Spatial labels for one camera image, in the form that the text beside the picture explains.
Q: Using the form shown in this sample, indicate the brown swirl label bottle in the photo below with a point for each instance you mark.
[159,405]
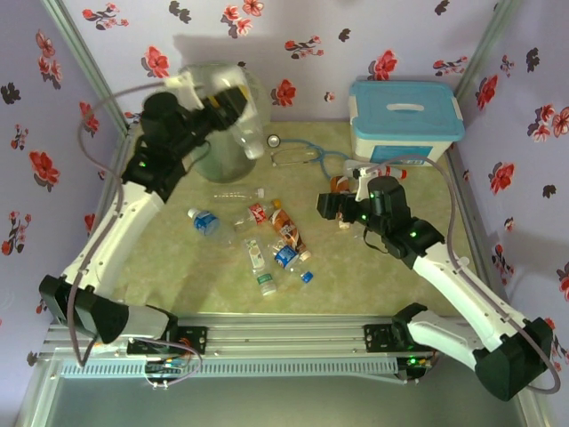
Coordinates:
[340,183]

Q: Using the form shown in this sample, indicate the green bin with plastic liner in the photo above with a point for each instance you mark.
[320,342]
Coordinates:
[226,164]

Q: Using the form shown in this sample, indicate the large blue label water bottle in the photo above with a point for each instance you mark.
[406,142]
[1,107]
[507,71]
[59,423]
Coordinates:
[205,222]

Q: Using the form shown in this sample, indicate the brown label drink bottle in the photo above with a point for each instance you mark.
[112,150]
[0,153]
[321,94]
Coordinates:
[284,229]

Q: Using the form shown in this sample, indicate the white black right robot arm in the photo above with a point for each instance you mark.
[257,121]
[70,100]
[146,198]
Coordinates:
[467,284]

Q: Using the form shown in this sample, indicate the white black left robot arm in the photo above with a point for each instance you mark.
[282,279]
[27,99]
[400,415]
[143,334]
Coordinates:
[111,240]

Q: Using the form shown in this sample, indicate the blue stethoscope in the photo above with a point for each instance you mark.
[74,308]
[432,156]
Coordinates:
[274,140]

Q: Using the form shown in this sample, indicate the white storage box blue lid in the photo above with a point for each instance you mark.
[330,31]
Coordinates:
[400,133]

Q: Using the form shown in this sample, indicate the clear bottle white cap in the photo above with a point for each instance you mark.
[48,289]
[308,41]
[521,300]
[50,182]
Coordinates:
[240,195]

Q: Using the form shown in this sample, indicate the clear cola bottle orange cap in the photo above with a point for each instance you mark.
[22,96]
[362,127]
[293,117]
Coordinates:
[258,213]

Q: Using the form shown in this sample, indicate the aluminium left side rail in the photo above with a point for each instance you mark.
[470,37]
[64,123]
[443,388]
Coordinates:
[126,133]

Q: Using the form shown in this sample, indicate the aluminium right side rail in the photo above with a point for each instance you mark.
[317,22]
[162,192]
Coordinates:
[467,209]

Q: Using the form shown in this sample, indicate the aluminium left corner post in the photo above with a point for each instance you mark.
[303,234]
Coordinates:
[84,62]

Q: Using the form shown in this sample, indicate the aluminium corner post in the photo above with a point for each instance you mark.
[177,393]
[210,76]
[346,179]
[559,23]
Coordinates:
[484,49]
[84,62]

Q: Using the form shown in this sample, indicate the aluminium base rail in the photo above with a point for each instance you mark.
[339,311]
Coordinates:
[284,338]

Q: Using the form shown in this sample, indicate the aluminium right corner post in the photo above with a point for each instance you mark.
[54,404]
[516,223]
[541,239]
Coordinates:
[484,49]

